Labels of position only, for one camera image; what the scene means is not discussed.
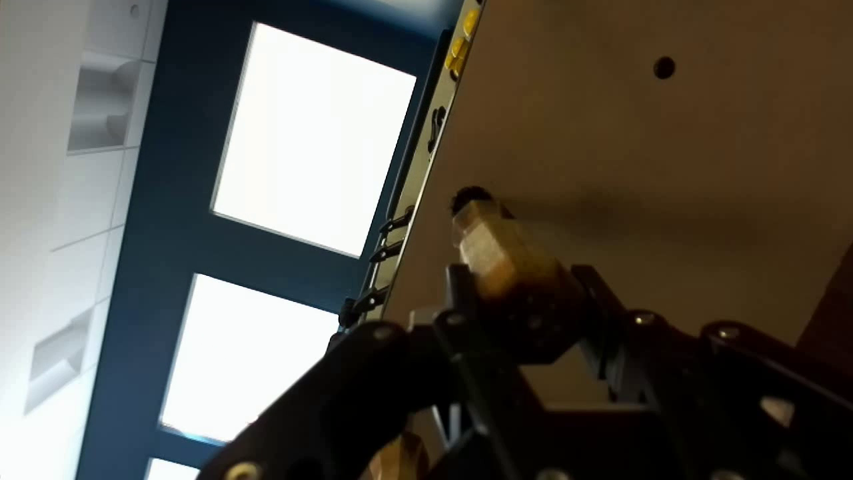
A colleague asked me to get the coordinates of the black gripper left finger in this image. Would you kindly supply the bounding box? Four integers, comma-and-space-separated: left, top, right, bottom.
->
196, 264, 501, 480

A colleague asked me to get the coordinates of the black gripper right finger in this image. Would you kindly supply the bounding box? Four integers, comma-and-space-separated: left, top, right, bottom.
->
498, 264, 853, 480

